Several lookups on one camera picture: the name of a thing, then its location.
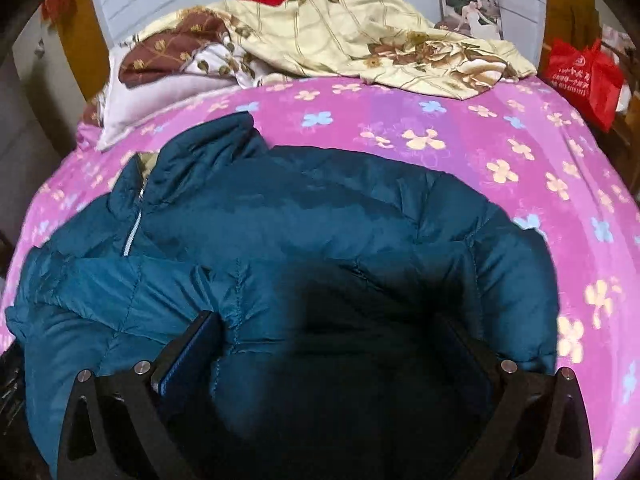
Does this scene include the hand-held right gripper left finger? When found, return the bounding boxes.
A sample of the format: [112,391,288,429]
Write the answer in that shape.
[56,310,224,480]

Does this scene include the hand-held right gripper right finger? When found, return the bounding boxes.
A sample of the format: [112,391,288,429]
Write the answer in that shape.
[435,312,596,480]

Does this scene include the teal down jacket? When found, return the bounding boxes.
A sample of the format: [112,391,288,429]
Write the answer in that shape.
[5,112,560,480]

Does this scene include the pink floral bedsheet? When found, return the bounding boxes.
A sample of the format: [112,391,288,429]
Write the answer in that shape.
[0,76,640,480]

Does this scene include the white pillow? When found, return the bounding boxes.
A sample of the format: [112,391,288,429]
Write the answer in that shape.
[97,42,241,151]

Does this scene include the red shopping bag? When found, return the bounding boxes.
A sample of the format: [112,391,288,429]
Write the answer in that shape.
[542,37,626,133]

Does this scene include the cream floral quilt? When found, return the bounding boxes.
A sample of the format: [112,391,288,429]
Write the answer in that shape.
[119,0,538,101]

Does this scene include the wall photo poster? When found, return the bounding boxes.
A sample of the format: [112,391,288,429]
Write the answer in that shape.
[437,0,505,41]

